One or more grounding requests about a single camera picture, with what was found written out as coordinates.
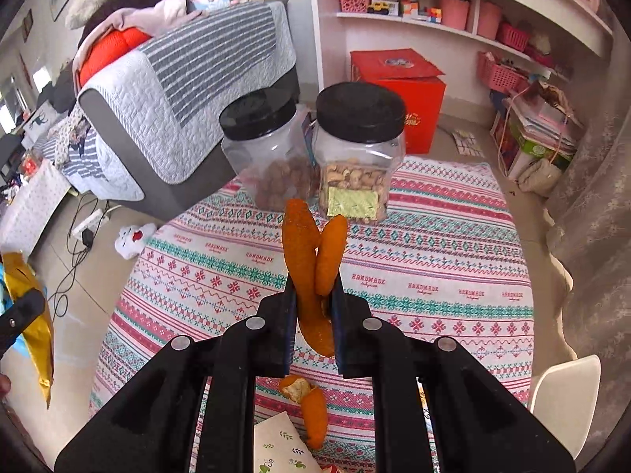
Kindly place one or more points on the yellow snack packet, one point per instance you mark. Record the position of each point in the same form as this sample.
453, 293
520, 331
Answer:
34, 354

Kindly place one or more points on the clear jar with dark nuts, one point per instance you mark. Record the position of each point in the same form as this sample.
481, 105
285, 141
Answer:
256, 123

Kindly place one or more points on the floral cloth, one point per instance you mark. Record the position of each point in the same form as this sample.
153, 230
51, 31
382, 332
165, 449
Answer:
69, 138

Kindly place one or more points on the pink garment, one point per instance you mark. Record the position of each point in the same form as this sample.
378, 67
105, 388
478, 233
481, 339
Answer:
162, 12

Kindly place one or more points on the striped quilted sofa cover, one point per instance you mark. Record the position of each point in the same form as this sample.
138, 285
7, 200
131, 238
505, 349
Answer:
148, 108

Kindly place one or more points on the long orange peel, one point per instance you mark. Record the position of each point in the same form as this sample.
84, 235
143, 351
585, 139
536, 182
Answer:
300, 236

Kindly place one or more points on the white dotted cloth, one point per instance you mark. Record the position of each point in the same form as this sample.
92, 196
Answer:
34, 202

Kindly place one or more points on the orange cushion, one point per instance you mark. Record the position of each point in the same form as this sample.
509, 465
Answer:
113, 47

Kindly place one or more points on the colourful toy blocks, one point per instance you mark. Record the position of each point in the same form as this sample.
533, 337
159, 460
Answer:
419, 10

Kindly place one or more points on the white plastic bin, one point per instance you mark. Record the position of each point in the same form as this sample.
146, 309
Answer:
567, 394

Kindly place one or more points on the grey floral curtain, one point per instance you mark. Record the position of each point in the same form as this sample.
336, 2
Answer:
591, 207

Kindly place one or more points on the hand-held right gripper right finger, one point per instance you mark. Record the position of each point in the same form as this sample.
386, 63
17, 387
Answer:
345, 340

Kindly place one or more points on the tile pattern sheet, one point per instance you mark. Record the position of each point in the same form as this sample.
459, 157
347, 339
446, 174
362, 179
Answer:
467, 143

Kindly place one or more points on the grey sofa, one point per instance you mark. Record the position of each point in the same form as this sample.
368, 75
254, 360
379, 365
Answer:
197, 192

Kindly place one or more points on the green and white cardboard box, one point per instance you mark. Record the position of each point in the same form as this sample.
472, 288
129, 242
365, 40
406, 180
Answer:
537, 148

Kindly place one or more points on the white power strip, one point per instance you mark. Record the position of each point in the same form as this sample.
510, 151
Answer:
88, 221

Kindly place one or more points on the patterned tablecloth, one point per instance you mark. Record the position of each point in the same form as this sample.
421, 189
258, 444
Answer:
419, 256

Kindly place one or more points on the short orange peel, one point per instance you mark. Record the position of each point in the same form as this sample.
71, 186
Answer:
315, 414

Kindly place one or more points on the pink patterned basket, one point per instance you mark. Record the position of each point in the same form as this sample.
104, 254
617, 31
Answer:
354, 1

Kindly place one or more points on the pink cup with pens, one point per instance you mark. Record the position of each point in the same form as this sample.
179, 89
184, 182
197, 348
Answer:
454, 14

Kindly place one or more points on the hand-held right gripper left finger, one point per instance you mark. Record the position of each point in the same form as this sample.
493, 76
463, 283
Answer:
281, 340

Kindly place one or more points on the white bookshelf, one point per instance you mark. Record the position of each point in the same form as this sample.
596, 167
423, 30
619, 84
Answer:
325, 34

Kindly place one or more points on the white tote bag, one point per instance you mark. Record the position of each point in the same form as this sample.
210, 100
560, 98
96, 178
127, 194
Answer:
540, 177

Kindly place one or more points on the stack of papers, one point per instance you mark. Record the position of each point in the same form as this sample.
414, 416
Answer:
542, 118

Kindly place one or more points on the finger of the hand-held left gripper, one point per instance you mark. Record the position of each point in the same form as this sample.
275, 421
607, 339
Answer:
19, 318

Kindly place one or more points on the white plush toy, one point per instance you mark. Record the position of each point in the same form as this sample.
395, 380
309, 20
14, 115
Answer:
133, 239

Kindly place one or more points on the small pink mesh basket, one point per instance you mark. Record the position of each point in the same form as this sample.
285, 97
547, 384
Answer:
515, 37

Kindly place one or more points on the clear jar with yellow label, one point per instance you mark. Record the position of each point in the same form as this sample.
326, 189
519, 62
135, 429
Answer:
360, 108

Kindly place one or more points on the leaf print white paper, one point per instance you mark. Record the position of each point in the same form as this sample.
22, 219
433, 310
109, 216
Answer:
276, 443

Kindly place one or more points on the red gift box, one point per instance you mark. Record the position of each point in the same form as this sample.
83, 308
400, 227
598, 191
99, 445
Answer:
394, 93

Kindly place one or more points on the yellow toy car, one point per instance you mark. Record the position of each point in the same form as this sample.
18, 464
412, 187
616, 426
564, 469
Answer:
379, 7

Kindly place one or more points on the large pink mesh basket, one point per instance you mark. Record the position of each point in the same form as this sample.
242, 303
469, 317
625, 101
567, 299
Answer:
500, 74

